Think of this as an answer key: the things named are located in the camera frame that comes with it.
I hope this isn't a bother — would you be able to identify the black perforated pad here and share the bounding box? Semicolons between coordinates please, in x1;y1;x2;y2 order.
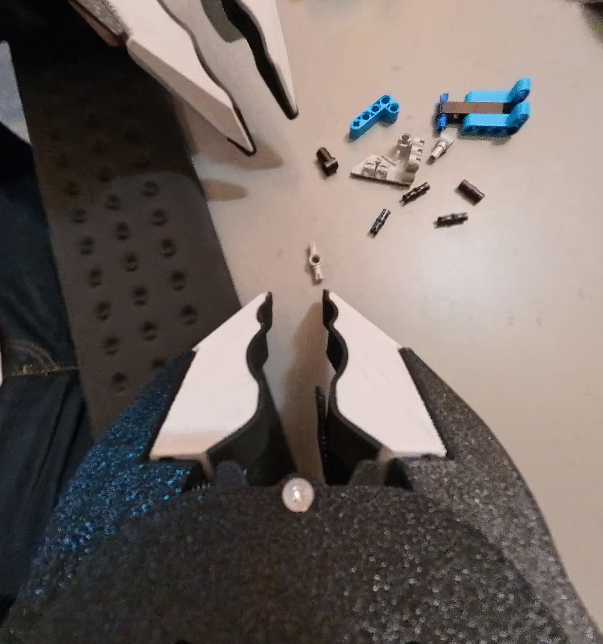
12;40;243;439

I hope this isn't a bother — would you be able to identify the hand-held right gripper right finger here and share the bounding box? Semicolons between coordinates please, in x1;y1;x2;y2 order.
314;289;449;483

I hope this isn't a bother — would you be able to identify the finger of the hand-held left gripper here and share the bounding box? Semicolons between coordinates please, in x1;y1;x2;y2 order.
221;0;300;120
105;0;258;155

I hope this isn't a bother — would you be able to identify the light grey axle pin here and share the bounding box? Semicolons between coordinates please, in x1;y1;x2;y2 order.
426;137;454;165

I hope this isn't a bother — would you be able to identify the grey triangular panel piece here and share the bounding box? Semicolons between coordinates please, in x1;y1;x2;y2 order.
351;133;425;189

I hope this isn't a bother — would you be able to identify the blue angled toy beam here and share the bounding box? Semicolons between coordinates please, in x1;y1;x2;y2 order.
349;95;402;141

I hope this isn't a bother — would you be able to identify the blue beam assembly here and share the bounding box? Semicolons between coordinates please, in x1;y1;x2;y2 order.
435;78;532;137

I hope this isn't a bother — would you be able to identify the small grey connector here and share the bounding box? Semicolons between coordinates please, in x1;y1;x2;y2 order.
307;241;326;282

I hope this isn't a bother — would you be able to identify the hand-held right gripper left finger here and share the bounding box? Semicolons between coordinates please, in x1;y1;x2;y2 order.
149;292;284;479

